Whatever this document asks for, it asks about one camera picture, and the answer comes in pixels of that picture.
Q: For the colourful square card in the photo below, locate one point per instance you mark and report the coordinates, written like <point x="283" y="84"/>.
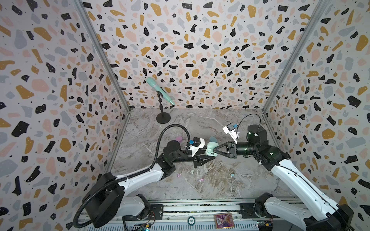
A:
<point x="224" y="221"/>

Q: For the blue earbud case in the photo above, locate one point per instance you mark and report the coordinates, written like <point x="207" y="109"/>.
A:
<point x="212" y="139"/>

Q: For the mint green microphone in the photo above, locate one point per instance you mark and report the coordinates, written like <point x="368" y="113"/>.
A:
<point x="154" y="85"/>

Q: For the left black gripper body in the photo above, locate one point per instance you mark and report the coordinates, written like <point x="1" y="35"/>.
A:
<point x="186" y="158"/>

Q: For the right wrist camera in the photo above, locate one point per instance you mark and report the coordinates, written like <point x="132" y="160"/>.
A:
<point x="231" y="130"/>

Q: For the black microphone stand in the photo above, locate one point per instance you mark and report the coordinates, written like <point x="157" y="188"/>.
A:
<point x="162" y="117"/>

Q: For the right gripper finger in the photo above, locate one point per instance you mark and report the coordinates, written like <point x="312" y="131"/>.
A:
<point x="222" y="153"/>
<point x="223" y="147"/>

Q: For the mint green earbud case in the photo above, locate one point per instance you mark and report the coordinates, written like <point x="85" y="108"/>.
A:
<point x="210" y="149"/>

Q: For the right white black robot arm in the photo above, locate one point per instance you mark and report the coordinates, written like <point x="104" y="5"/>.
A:
<point x="321" y="212"/>

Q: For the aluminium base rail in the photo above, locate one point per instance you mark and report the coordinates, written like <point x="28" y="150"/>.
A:
<point x="172" y="215"/>

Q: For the pink earbud case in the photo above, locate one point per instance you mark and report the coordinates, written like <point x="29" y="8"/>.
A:
<point x="179" y="138"/>

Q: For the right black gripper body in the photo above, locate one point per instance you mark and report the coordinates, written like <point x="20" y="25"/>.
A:
<point x="244" y="150"/>

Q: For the round black white button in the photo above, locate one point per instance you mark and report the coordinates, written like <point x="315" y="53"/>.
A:
<point x="191" y="221"/>

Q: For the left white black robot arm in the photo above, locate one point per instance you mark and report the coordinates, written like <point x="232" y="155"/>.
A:
<point x="109" y="197"/>

